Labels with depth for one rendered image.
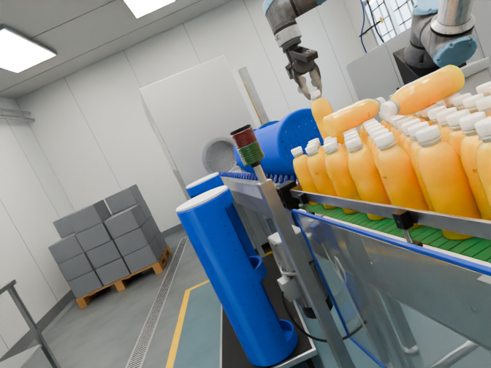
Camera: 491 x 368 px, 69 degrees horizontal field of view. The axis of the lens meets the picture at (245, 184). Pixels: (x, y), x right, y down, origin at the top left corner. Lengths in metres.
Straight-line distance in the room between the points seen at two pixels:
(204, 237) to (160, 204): 5.20
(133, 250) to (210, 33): 4.01
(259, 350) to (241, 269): 0.42
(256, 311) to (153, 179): 5.24
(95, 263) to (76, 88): 3.36
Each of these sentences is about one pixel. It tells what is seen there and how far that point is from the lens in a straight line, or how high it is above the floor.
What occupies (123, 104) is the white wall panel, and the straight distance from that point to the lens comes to 6.91.
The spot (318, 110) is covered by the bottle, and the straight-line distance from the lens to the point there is 1.32.
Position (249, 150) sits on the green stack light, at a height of 1.20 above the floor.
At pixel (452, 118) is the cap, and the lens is 0.77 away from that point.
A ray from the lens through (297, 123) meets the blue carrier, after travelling 1.51.
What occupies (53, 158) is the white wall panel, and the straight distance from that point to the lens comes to 7.33.
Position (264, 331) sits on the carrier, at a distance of 1.86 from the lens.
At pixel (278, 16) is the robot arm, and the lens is 1.36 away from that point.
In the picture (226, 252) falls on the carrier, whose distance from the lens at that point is 1.69.
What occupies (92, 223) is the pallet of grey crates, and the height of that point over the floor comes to 0.97.
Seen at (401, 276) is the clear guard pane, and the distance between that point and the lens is 0.78.
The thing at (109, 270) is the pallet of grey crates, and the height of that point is 0.31.
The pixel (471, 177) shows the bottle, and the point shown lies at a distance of 0.72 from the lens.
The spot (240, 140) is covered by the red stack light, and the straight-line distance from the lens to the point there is 0.95.
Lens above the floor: 1.25
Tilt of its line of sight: 8 degrees down
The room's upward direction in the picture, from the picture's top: 25 degrees counter-clockwise
